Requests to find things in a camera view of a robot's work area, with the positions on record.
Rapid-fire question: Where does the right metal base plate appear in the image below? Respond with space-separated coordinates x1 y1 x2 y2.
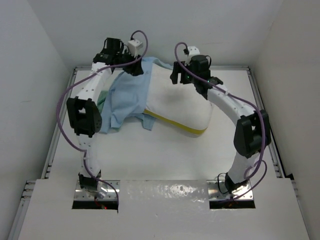
206 179 254 201

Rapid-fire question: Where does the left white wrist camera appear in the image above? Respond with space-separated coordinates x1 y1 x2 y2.
127 39 143 58

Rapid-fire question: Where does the aluminium table frame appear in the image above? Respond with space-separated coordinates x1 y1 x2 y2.
7 65 305 240

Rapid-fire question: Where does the metal base plate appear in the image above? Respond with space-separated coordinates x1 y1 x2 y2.
73 181 117 201
206 179 254 201

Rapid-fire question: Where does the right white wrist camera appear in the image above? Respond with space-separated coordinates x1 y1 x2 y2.
184 46 200 66

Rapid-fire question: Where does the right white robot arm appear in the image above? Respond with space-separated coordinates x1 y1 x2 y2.
170 55 271 193

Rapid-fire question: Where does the white yellow pillow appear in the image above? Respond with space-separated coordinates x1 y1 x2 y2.
143 63 214 136

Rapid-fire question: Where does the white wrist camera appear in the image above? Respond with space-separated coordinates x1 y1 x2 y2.
184 46 200 66
127 39 143 58

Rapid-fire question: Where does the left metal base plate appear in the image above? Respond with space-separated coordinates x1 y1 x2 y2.
73 181 117 201

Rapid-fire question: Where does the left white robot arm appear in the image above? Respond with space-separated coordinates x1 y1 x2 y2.
66 37 143 192

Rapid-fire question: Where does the blue green pillowcase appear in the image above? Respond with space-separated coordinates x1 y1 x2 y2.
97 57 173 134

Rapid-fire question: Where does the white front cover board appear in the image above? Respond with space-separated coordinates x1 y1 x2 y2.
19 179 309 240

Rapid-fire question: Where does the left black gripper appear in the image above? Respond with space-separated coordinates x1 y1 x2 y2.
116 48 144 77

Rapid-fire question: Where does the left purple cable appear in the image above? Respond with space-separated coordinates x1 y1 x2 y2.
56 30 149 203

